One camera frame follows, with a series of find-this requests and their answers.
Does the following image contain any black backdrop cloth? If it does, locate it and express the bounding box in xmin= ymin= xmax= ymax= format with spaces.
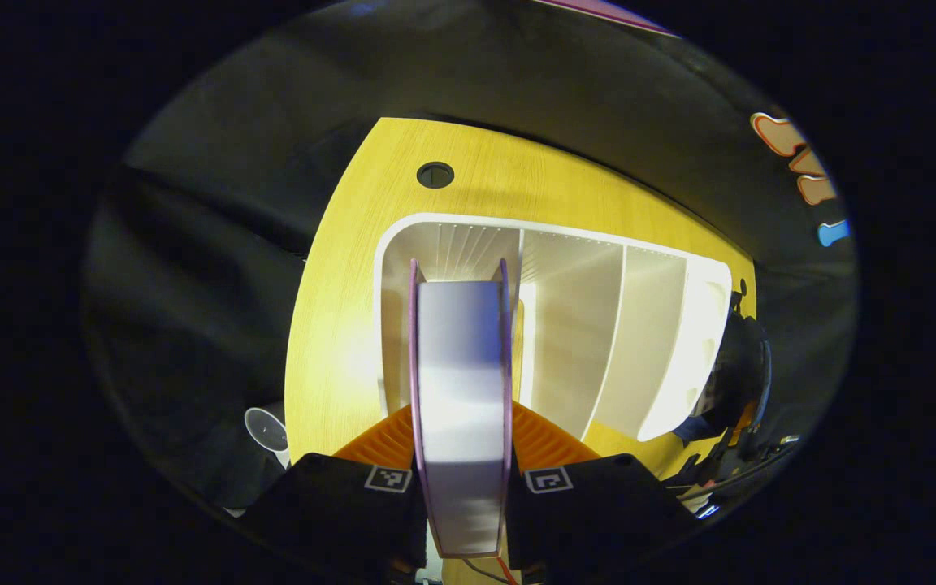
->
xmin=82 ymin=0 xmax=860 ymax=521

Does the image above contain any white bookshelf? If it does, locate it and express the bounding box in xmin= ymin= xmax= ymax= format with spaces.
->
xmin=372 ymin=212 xmax=735 ymax=444

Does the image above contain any round table cable hole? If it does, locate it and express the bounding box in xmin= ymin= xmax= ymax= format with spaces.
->
xmin=416 ymin=161 xmax=456 ymax=190

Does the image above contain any blue schoolbag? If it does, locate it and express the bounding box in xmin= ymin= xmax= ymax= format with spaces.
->
xmin=674 ymin=312 xmax=774 ymax=446

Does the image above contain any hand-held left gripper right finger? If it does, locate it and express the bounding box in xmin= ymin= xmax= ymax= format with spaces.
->
xmin=507 ymin=398 xmax=702 ymax=574

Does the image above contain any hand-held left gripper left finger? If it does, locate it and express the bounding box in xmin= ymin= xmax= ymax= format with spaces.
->
xmin=239 ymin=401 xmax=430 ymax=574

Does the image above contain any clear plastic cup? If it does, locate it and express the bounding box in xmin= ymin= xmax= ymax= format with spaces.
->
xmin=244 ymin=407 xmax=292 ymax=470

